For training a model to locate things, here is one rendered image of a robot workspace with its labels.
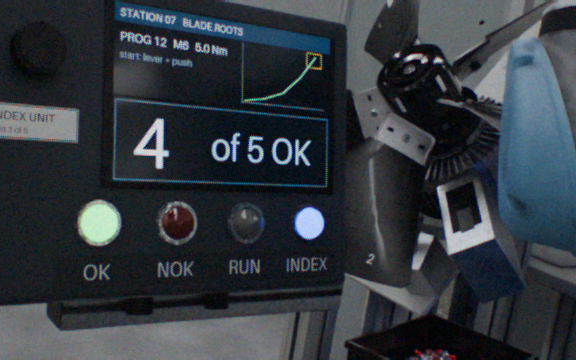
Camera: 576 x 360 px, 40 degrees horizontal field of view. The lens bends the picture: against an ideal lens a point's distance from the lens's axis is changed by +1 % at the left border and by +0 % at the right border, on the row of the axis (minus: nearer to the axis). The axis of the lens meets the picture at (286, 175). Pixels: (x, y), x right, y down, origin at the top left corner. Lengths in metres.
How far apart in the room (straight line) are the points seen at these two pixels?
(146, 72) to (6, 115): 0.09
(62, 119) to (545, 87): 0.26
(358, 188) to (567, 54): 0.77
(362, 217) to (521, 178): 0.75
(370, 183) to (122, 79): 0.77
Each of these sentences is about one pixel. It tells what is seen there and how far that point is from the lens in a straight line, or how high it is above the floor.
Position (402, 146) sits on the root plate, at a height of 1.10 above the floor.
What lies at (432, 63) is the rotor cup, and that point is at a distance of 1.28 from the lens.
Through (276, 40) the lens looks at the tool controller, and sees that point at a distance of 0.53.
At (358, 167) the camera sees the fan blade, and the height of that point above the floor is 1.06.
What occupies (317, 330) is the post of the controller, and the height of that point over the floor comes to 1.01.
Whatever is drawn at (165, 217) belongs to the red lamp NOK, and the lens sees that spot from 0.48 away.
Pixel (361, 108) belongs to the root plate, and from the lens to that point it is 1.36.
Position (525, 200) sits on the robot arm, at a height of 1.17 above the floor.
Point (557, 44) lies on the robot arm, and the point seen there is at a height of 1.26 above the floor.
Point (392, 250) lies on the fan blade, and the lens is 1.15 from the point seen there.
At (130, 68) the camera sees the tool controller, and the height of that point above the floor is 1.20.
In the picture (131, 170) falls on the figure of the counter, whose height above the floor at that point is 1.15.
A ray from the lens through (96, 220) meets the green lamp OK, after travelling 0.46.
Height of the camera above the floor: 1.24
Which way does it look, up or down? 10 degrees down
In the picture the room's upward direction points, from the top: 9 degrees clockwise
